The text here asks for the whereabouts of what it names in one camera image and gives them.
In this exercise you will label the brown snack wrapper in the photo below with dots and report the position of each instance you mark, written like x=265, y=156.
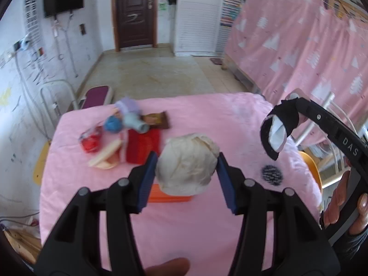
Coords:
x=156, y=119

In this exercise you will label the person's right forearm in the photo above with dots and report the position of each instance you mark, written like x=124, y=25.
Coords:
x=355, y=245

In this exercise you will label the pink printed bed sheet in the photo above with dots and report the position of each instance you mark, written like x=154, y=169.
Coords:
x=302, y=49

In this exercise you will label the light blue sock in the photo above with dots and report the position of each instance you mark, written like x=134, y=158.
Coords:
x=136, y=123

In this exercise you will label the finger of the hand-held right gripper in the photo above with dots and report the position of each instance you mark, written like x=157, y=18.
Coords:
x=313, y=112

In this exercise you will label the purple sock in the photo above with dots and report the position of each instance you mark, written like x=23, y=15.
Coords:
x=128, y=106

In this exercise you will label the red plastic bag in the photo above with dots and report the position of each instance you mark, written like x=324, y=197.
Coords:
x=90, y=142

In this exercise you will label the orange tray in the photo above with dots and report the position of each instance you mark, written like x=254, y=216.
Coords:
x=169, y=197

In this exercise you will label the white vibration plate machine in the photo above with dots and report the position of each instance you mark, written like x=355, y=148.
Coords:
x=96, y=96

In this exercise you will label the yellow chair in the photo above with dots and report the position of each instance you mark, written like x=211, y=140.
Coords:
x=41, y=164

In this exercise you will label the wooden boards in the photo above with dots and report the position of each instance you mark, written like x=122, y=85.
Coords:
x=23, y=244

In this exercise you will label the small dark floor mat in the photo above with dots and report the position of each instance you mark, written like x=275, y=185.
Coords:
x=216, y=61

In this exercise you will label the orange chair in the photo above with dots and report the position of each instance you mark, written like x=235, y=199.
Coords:
x=312, y=166

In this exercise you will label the colourful wall poster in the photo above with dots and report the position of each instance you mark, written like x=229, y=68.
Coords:
x=230, y=8

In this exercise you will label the white wardrobe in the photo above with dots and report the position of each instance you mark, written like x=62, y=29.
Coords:
x=198, y=17

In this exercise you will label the brown door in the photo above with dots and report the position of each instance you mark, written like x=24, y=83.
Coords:
x=135, y=11

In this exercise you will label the black spotted pad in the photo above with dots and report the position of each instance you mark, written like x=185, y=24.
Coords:
x=271, y=175

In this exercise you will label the blue yarn ball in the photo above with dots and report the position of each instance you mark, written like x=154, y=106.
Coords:
x=112, y=124

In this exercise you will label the person's right hand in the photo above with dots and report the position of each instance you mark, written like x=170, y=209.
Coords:
x=335, y=207

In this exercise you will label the person's left hand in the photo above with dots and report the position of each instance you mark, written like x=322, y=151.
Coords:
x=168, y=268

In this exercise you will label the pink blanket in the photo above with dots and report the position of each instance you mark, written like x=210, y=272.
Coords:
x=86, y=195

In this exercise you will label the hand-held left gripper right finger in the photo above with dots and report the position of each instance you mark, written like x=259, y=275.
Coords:
x=227, y=181

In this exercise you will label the black sock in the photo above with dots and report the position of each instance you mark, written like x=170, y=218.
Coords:
x=276, y=149

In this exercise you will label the red knit sock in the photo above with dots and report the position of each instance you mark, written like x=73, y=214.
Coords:
x=143, y=146

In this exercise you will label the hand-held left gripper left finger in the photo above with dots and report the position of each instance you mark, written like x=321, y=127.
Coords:
x=147, y=178

